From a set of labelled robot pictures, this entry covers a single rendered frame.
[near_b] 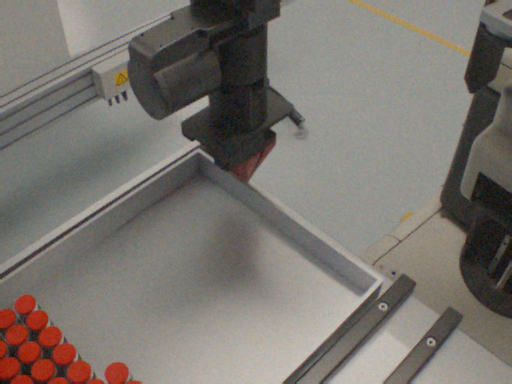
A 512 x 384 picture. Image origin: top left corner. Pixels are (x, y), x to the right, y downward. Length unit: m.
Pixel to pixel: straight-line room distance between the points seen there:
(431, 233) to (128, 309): 1.01
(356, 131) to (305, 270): 1.57
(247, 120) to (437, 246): 0.95
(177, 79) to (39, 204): 1.54
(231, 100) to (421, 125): 1.73
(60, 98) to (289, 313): 1.09
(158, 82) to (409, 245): 1.04
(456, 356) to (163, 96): 0.35
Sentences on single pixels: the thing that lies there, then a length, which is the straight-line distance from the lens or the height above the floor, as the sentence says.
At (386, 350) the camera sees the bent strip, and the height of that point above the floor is 0.88.
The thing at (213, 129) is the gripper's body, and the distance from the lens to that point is 0.53.
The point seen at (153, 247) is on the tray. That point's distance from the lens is 0.58.
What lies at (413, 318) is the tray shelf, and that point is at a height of 0.88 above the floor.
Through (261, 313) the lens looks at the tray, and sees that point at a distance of 0.53.
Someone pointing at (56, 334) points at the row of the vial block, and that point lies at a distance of 0.49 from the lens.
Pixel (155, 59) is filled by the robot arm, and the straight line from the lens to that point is 0.43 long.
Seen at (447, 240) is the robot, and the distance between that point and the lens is 1.43.
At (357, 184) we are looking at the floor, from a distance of 1.89.
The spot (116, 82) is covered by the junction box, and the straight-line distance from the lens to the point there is 1.51.
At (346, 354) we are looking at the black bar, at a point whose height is 0.90.
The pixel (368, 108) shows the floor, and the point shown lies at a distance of 2.22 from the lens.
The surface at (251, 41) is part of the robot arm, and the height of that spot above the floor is 1.09.
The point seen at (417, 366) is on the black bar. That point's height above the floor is 0.90.
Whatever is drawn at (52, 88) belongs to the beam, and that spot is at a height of 0.54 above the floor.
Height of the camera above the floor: 1.34
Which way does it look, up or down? 47 degrees down
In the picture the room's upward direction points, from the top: straight up
